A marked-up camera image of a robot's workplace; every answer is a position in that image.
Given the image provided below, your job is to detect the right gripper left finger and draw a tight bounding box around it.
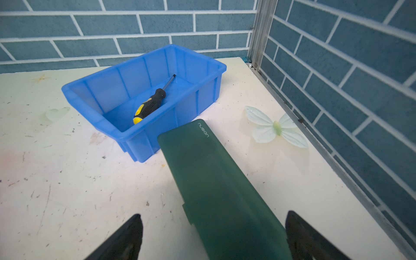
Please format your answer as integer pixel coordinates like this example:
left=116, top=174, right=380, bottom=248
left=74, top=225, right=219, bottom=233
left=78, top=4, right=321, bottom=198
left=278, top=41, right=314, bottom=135
left=86, top=214, right=143, bottom=260

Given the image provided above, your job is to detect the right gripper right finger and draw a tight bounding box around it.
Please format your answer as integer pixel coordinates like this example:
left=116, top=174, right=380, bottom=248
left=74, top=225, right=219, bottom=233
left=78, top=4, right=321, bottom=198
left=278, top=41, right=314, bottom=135
left=285, top=211, right=350, bottom=260

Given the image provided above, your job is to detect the black yellow screwdriver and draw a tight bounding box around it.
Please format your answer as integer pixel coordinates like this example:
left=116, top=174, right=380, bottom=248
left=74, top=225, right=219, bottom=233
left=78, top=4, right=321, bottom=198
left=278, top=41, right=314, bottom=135
left=133, top=74, right=176, bottom=125

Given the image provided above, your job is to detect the blue plastic bin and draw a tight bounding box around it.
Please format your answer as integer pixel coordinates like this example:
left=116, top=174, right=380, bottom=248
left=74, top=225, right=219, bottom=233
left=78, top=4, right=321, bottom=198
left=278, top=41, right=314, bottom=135
left=62, top=44, right=226, bottom=163

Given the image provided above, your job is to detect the dark green case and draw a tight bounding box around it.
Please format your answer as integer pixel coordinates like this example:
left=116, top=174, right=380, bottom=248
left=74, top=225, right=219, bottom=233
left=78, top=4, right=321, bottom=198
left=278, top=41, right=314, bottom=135
left=158, top=119, right=291, bottom=260

